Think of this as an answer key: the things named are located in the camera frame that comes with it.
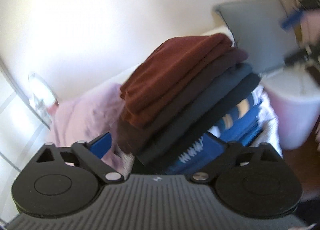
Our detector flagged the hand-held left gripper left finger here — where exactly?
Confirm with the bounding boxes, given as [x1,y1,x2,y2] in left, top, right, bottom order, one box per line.
[36,132,124,184]

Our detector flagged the blue striped folded garment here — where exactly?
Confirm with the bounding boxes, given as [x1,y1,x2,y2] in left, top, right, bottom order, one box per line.
[167,95,263,174]

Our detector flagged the stack of dark folded clothes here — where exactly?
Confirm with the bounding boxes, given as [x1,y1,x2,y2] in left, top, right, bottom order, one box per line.
[116,49,249,156]

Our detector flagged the white round basket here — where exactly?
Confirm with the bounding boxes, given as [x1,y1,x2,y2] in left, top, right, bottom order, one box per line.
[264,70,320,150]

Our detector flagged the maroon knit cardigan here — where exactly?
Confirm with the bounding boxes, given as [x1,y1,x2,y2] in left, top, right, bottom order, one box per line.
[119,33,233,125]

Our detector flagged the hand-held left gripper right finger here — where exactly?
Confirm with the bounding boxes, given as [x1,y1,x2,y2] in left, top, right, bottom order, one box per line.
[191,135,283,184]

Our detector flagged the shiny silver object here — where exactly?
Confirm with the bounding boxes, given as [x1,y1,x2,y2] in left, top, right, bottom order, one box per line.
[29,72,59,129]

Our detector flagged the grey pillow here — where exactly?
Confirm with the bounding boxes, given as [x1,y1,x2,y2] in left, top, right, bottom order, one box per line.
[212,0,300,74]

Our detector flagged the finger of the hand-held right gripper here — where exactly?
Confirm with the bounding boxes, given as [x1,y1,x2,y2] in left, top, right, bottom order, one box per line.
[280,0,320,30]
[284,46,320,68]

